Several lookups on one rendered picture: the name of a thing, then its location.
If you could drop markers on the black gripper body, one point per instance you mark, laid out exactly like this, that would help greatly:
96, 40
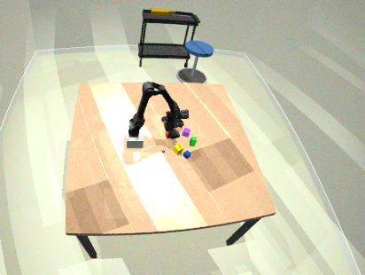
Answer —
171, 126

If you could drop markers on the blue block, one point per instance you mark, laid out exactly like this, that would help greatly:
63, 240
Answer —
186, 154

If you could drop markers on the purple block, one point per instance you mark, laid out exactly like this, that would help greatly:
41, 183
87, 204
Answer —
186, 132

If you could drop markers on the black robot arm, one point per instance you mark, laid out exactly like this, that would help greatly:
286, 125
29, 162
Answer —
175, 114

